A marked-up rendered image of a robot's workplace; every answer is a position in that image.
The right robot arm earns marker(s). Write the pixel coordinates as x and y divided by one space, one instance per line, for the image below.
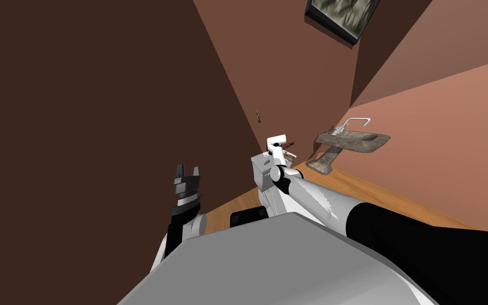
324 201

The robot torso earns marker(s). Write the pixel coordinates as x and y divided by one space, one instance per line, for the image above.
269 262

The white toilet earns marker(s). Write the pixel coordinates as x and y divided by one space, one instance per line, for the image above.
262 176

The grey stone sink with tap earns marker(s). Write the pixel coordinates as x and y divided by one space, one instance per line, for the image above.
354 142

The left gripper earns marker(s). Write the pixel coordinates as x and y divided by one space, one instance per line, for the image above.
187 185

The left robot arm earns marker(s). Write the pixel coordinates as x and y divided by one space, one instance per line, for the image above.
181 226

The black framed wall picture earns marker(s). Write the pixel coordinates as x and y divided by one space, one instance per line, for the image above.
340 15

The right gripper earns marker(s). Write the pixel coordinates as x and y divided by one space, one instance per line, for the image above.
288 145

